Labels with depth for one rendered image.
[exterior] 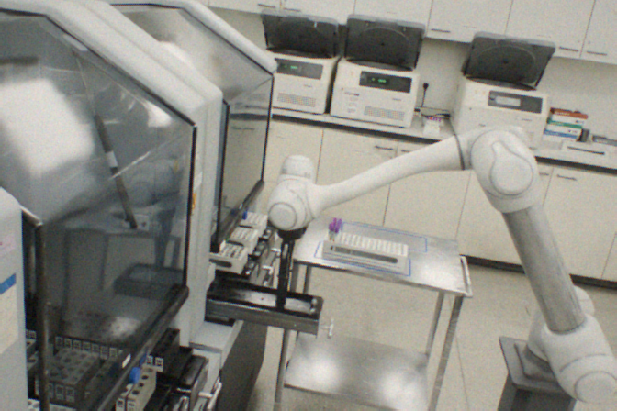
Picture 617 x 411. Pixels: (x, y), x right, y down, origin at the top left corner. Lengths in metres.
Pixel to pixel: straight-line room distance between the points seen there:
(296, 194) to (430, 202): 2.64
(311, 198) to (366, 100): 2.44
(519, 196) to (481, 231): 2.74
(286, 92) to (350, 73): 0.44
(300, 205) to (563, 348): 0.77
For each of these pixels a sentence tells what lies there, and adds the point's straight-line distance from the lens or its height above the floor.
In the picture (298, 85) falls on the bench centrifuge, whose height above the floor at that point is 1.08.
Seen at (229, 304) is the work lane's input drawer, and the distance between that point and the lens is 1.76.
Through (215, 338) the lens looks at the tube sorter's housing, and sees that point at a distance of 1.73.
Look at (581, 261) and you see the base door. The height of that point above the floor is 0.19.
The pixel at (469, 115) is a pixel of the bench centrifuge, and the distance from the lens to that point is 3.93.
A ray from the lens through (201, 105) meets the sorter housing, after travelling 1.37.
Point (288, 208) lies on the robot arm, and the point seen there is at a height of 1.19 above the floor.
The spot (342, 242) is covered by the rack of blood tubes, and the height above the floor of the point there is 0.88.
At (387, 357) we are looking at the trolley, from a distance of 2.58.
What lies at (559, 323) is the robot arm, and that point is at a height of 0.98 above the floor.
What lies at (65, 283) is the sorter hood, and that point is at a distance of 0.88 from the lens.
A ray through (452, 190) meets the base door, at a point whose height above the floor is 0.54.
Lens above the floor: 1.72
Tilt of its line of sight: 18 degrees down
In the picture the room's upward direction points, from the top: 8 degrees clockwise
